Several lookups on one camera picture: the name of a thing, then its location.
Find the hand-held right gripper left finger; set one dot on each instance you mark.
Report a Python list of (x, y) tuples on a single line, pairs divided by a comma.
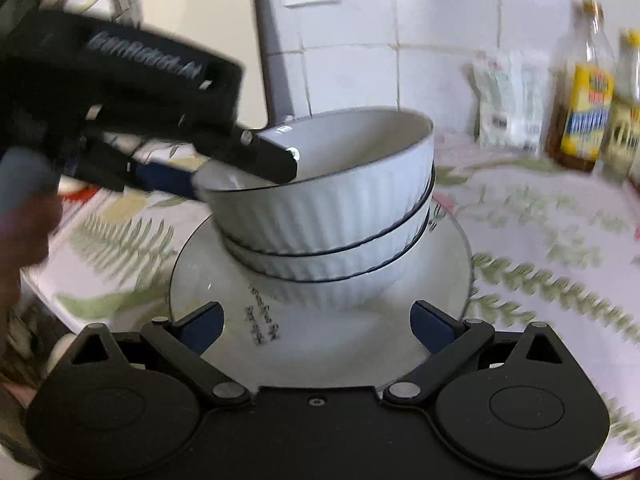
[(205, 327)]

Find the clear vinegar bottle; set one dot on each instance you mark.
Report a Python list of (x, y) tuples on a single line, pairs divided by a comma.
[(625, 125)]

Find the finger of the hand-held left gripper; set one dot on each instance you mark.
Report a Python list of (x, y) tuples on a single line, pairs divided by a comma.
[(250, 155), (165, 180)]

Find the white plate with black rim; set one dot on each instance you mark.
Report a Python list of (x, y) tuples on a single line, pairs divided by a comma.
[(310, 355)]

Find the floral tablecloth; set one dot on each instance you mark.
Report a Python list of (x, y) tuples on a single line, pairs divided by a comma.
[(525, 240)]

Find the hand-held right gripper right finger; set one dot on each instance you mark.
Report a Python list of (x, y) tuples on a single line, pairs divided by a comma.
[(427, 327)]

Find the person's left hand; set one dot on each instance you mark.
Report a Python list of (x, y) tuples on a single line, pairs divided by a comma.
[(22, 255)]

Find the white seasoning bag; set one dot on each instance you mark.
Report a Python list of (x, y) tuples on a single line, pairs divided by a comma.
[(505, 105)]

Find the cream cutting board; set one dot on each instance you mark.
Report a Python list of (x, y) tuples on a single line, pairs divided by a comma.
[(200, 10)]

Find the white ribbed bowl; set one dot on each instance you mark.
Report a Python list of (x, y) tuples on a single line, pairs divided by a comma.
[(340, 295), (325, 200), (350, 266)]

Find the oil bottle with yellow label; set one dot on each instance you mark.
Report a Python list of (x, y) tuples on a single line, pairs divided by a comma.
[(582, 110)]

